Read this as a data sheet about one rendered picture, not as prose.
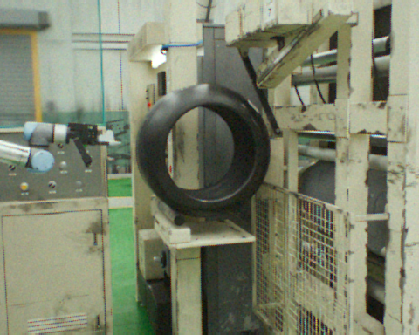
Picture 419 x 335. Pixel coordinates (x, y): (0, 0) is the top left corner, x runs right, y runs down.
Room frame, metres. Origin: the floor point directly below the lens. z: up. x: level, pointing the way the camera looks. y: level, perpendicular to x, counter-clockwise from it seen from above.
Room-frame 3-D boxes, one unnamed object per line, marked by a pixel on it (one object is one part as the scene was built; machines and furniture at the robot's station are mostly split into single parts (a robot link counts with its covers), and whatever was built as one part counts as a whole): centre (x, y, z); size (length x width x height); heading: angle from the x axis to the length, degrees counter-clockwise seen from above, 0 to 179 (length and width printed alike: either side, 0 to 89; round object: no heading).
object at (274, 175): (2.42, -0.28, 1.05); 0.20 x 0.15 x 0.30; 16
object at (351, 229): (1.97, -0.35, 0.65); 0.90 x 0.02 x 0.70; 16
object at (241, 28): (2.06, -0.29, 1.71); 0.61 x 0.25 x 0.15; 16
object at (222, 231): (2.11, 0.02, 0.80); 0.37 x 0.36 x 0.02; 106
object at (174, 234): (2.07, 0.16, 0.83); 0.36 x 0.09 x 0.06; 16
